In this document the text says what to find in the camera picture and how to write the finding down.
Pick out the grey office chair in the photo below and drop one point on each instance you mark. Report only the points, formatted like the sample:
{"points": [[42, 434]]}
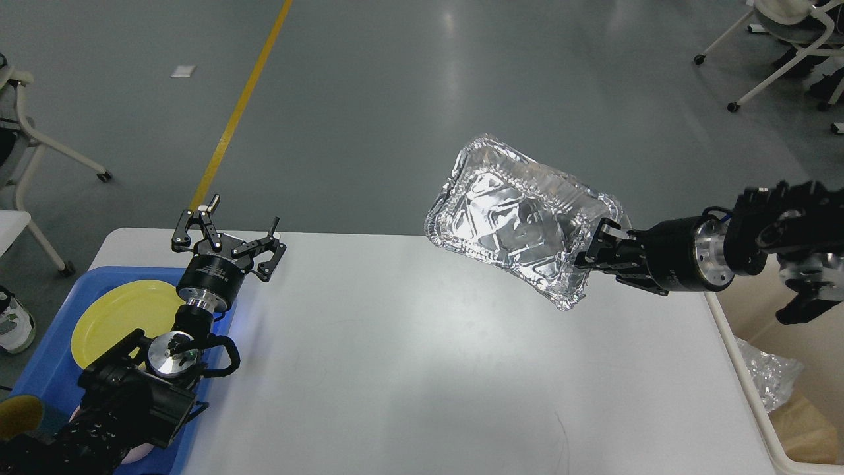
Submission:
{"points": [[31, 146]]}

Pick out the blue yellow cup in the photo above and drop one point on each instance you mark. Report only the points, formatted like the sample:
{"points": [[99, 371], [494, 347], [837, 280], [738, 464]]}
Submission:
{"points": [[20, 414]]}

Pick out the yellow plastic plate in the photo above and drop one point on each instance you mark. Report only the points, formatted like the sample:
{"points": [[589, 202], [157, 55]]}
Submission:
{"points": [[149, 305]]}

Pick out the brown paper bag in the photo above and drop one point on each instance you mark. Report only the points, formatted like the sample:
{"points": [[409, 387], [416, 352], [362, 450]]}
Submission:
{"points": [[804, 432]]}

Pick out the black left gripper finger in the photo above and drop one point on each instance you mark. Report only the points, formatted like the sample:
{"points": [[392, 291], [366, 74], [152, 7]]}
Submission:
{"points": [[201, 218], [260, 256]]}

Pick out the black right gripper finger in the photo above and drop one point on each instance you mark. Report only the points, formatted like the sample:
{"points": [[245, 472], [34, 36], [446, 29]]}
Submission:
{"points": [[610, 250]]}

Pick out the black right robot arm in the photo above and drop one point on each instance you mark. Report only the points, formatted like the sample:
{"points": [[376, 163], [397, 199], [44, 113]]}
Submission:
{"points": [[800, 225]]}

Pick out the beige plastic bin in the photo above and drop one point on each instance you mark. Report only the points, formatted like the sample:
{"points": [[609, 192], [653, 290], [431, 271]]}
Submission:
{"points": [[746, 311]]}

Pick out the aluminium foil tray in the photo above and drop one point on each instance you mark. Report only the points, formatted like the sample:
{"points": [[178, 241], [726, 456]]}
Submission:
{"points": [[500, 207]]}

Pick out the small white side table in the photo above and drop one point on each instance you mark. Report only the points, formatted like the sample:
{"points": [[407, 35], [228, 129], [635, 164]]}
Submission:
{"points": [[12, 223]]}

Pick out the standing person dark trousers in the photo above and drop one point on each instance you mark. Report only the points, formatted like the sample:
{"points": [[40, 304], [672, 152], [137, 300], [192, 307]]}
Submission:
{"points": [[17, 325]]}

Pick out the pink plastic mug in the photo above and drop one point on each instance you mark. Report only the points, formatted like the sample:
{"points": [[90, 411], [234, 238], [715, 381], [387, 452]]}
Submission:
{"points": [[137, 453]]}

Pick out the seated person dark trousers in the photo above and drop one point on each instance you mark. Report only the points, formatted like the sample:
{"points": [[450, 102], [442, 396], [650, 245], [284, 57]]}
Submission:
{"points": [[806, 21]]}

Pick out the aluminium foil sheet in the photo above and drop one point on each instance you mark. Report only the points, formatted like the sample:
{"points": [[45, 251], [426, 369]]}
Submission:
{"points": [[773, 376]]}

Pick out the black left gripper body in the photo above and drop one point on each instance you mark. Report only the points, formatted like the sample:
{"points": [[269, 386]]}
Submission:
{"points": [[212, 278]]}

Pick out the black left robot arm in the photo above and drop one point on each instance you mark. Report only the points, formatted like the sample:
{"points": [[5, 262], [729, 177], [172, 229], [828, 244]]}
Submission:
{"points": [[144, 390]]}

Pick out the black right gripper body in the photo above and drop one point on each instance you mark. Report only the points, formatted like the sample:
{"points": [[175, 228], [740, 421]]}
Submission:
{"points": [[682, 255]]}

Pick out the blue plastic tray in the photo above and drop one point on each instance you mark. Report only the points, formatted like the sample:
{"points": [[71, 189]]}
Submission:
{"points": [[52, 374]]}

